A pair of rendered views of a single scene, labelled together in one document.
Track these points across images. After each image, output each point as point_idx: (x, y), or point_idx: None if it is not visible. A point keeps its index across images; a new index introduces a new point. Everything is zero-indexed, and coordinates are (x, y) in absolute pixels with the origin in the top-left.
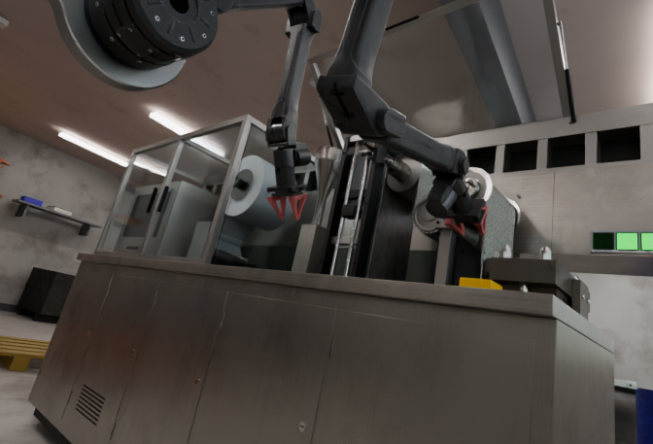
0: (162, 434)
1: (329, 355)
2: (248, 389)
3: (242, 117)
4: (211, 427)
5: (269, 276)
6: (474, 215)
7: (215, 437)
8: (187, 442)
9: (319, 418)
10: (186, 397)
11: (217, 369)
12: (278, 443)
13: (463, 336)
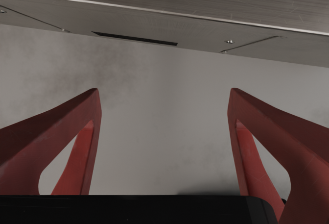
0: (0, 18)
1: (283, 37)
2: (118, 24)
3: None
4: (78, 26)
5: (68, 5)
6: None
7: (91, 28)
8: (48, 24)
9: (255, 43)
10: (0, 13)
11: (32, 12)
12: (194, 39)
13: None
